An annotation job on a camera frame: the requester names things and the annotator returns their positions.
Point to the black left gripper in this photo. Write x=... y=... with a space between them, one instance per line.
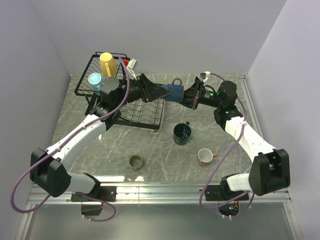
x=149 y=91

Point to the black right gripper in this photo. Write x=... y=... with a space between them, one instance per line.
x=192 y=95

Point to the dark blue glossy mug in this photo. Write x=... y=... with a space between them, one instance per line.
x=177 y=91

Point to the dark green patterned mug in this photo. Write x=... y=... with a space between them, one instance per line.
x=182 y=133

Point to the yellow ceramic mug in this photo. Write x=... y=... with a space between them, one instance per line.
x=108 y=65

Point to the light blue ceramic mug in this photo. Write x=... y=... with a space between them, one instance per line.
x=96 y=81

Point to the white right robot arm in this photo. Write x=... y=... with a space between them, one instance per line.
x=270 y=169

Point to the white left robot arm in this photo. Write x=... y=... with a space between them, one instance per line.
x=49 y=166

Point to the red orange mug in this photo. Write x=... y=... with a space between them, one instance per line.
x=205 y=156

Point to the olive brown small cup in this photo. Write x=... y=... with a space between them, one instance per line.
x=136 y=162

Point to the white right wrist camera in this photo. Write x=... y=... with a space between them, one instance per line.
x=204 y=76

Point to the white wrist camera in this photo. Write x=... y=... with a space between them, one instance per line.
x=204 y=76
x=130 y=66

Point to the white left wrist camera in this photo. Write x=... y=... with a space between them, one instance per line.
x=130 y=66

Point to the black wire dish rack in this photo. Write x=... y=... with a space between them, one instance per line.
x=145 y=115

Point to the aluminium table edge rail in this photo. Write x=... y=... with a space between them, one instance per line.
x=250 y=105

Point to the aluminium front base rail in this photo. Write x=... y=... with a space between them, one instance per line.
x=150 y=193

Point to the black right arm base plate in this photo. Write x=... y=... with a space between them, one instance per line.
x=221 y=193

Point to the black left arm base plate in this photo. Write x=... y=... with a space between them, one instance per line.
x=103 y=193

